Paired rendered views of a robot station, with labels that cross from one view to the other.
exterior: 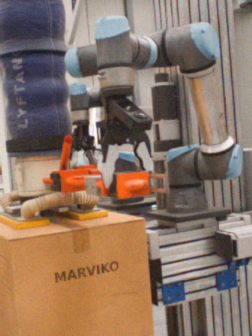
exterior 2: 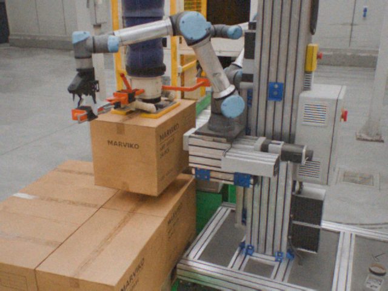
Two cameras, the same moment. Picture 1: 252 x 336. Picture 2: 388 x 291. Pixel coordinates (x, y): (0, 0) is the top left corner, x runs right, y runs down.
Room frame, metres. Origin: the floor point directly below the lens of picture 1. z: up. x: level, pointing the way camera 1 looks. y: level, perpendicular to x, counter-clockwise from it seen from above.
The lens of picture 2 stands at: (0.16, -1.67, 1.70)
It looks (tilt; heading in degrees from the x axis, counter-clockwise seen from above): 20 degrees down; 48
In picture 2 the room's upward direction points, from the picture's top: straight up
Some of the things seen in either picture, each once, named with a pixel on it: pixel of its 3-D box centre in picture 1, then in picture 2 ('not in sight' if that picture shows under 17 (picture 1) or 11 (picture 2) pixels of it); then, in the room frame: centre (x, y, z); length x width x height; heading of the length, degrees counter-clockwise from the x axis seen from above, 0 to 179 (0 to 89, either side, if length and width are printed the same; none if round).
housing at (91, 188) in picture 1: (102, 184); (102, 107); (1.13, 0.06, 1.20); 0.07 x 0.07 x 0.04; 27
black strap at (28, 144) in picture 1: (41, 144); (145, 67); (1.54, 0.26, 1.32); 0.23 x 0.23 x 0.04
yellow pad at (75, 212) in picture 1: (73, 207); (161, 106); (1.58, 0.18, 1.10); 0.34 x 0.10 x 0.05; 27
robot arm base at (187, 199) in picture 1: (186, 196); (221, 118); (1.68, -0.21, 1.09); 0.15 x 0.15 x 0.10
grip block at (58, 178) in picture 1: (70, 180); (124, 96); (1.32, 0.15, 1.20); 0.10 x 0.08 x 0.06; 117
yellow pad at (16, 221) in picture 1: (18, 214); (132, 103); (1.50, 0.35, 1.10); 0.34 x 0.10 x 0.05; 27
